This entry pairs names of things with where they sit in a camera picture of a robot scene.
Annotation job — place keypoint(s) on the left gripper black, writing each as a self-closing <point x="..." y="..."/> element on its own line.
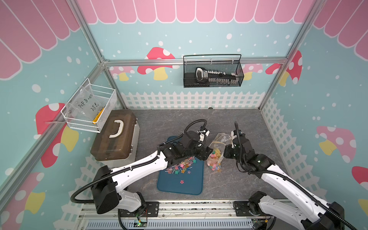
<point x="204" y="153"/>

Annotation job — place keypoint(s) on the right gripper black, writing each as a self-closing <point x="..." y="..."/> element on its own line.
<point x="227" y="149"/>

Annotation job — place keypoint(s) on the candy ziploc bag yellow label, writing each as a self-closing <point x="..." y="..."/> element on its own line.
<point x="215" y="158"/>

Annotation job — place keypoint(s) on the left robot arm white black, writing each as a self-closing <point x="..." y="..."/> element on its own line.
<point x="109" y="184"/>

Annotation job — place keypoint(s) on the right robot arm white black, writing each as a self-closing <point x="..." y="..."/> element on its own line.
<point x="308" y="212"/>

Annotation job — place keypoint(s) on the pile of colourful candies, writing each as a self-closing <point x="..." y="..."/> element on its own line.
<point x="183" y="167"/>

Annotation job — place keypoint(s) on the teal plastic tray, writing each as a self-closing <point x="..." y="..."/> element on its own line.
<point x="193" y="182"/>

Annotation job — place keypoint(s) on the tool in black basket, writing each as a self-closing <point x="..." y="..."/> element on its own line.
<point x="215" y="77"/>

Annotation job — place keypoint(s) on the brown lid storage box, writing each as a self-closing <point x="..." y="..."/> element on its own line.
<point x="116" y="145"/>

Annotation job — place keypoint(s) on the yellow item in white basket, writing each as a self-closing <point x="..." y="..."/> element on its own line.
<point x="98" y="116"/>

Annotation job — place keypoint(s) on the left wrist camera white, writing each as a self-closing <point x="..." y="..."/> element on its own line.
<point x="204" y="133"/>

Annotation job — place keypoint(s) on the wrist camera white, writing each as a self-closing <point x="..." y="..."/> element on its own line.
<point x="204" y="133"/>
<point x="234" y="134"/>

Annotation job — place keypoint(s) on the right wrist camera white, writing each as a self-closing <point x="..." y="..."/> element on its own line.
<point x="234" y="134"/>

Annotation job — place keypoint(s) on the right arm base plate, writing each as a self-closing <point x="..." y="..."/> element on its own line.
<point x="248" y="209"/>

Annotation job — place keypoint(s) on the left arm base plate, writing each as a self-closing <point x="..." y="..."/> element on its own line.
<point x="146" y="209"/>

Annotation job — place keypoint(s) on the black wire mesh basket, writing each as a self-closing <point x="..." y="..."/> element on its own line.
<point x="228" y="63"/>

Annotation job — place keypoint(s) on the white wire basket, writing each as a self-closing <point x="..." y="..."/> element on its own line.
<point x="82" y="108"/>

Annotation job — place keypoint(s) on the aluminium rail front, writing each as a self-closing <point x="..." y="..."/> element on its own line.
<point x="182" y="209"/>

